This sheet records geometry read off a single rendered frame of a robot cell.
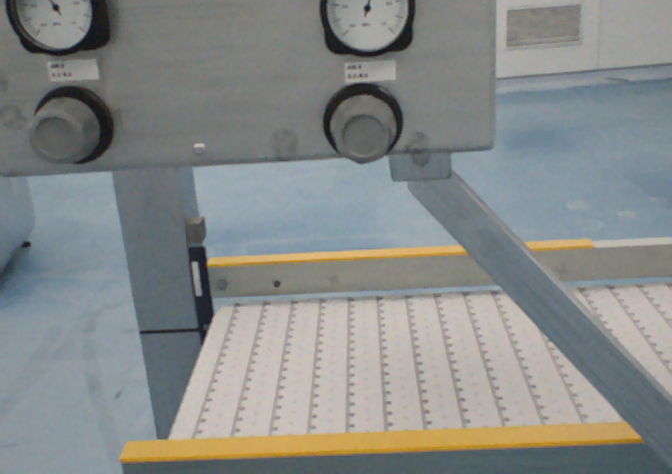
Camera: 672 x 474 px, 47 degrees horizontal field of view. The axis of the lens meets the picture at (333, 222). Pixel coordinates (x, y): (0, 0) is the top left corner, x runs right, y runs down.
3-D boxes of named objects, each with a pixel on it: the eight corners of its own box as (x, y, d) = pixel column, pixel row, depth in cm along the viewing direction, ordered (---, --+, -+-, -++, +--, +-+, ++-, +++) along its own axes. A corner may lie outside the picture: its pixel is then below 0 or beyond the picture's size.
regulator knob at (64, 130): (22, 180, 31) (-1, 70, 30) (44, 164, 33) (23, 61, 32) (103, 175, 31) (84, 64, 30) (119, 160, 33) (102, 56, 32)
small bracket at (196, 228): (187, 244, 69) (185, 224, 68) (192, 235, 71) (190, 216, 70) (202, 244, 69) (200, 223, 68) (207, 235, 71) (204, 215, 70)
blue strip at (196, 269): (213, 436, 75) (187, 249, 68) (214, 432, 76) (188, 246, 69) (229, 436, 75) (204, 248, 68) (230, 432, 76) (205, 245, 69)
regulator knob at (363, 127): (324, 179, 31) (316, 72, 29) (326, 162, 33) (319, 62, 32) (407, 174, 31) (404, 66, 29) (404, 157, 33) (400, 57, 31)
